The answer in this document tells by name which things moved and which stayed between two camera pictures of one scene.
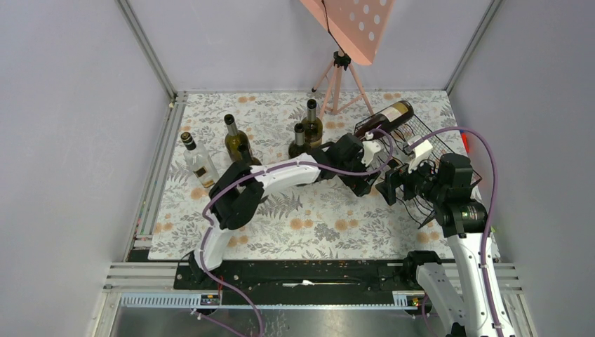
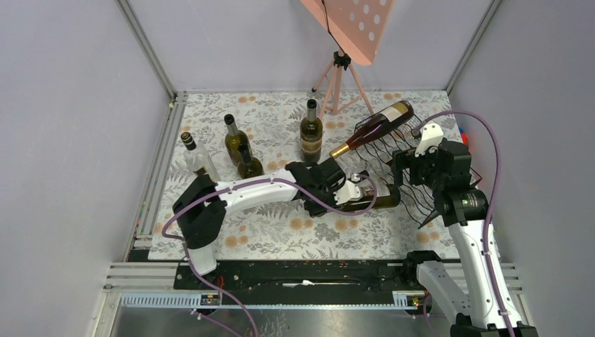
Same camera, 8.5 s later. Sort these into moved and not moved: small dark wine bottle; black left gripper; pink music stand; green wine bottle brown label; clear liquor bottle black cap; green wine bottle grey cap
Moved: green wine bottle grey cap; black left gripper
Not moved: clear liquor bottle black cap; green wine bottle brown label; pink music stand; small dark wine bottle
